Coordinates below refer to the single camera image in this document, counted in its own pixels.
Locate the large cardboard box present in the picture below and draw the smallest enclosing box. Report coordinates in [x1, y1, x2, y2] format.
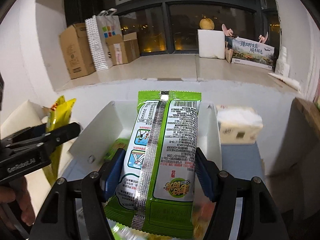
[59, 23, 95, 79]

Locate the white plastic bottle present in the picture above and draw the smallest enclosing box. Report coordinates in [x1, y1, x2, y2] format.
[274, 46, 290, 77]

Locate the black window frame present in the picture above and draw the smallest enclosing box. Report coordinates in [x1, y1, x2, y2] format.
[64, 0, 280, 55]

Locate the printed flat gift box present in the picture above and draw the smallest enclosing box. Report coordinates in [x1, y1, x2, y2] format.
[232, 37, 274, 70]

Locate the cream leather sofa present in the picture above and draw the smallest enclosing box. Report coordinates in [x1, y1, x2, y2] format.
[0, 99, 75, 215]

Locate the white dotted paper bag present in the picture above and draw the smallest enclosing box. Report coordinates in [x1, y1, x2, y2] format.
[85, 8, 122, 71]

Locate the small cardboard box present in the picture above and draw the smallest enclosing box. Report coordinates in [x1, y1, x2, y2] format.
[105, 33, 140, 66]

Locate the green snack bag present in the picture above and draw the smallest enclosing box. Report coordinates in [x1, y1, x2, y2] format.
[105, 90, 202, 239]

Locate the pink figurine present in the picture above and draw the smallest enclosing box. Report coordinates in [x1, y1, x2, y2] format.
[221, 24, 237, 44]

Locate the marble side counter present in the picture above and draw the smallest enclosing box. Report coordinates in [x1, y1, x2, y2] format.
[293, 97, 320, 138]

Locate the person's left hand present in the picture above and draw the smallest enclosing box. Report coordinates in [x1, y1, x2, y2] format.
[0, 177, 35, 226]

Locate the yellow snack packet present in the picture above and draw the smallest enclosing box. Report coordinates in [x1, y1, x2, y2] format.
[42, 95, 77, 186]

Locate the white foam box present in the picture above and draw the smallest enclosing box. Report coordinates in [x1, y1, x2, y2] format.
[197, 29, 225, 60]

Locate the yellow pomelo fruit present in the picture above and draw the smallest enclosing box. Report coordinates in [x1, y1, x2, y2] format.
[199, 18, 215, 30]

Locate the white storage box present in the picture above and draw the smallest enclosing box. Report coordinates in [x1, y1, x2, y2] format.
[68, 100, 223, 170]

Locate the blue table mat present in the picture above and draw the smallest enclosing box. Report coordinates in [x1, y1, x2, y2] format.
[62, 144, 265, 181]

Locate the tissue pack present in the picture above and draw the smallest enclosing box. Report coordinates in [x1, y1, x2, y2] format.
[215, 105, 263, 145]

